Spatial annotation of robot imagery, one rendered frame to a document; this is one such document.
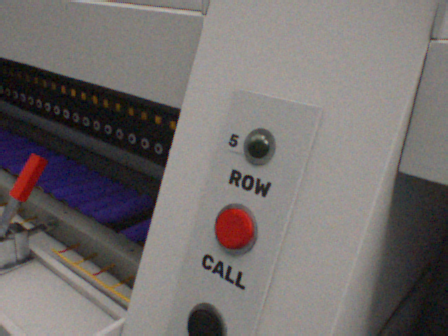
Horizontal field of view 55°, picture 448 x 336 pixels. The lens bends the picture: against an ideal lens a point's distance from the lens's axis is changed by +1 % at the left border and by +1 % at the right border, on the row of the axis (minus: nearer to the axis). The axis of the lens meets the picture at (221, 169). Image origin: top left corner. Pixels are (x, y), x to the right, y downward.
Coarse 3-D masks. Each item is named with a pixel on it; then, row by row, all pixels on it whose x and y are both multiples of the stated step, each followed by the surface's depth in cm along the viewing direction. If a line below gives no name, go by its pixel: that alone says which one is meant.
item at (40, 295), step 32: (64, 128) 53; (128, 160) 46; (32, 224) 38; (32, 256) 34; (64, 256) 34; (0, 288) 30; (32, 288) 30; (64, 288) 30; (96, 288) 31; (128, 288) 31; (0, 320) 27; (32, 320) 27; (64, 320) 28; (96, 320) 28
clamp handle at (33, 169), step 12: (36, 156) 32; (24, 168) 32; (36, 168) 32; (24, 180) 32; (36, 180) 32; (12, 192) 32; (24, 192) 32; (12, 204) 32; (12, 216) 32; (0, 228) 31; (0, 240) 32
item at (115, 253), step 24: (0, 168) 43; (0, 192) 41; (24, 216) 39; (48, 216) 36; (72, 216) 35; (72, 240) 35; (96, 240) 32; (120, 240) 32; (72, 264) 32; (120, 264) 31
